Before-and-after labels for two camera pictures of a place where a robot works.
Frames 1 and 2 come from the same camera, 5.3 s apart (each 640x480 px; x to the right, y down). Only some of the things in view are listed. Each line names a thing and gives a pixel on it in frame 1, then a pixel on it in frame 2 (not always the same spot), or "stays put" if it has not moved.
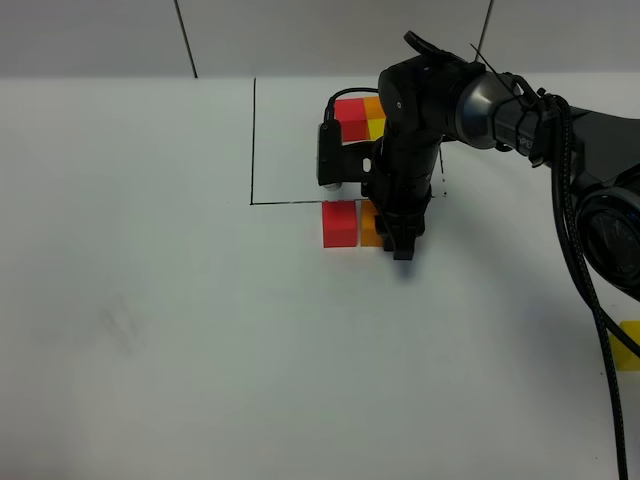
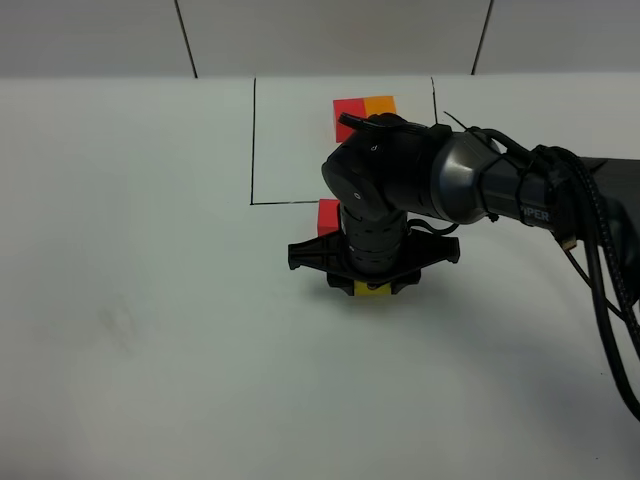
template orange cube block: x=374 y=108 stays put
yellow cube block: x=625 y=359 to x=361 y=289
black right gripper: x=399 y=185 to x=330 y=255
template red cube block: x=352 y=116 stays put
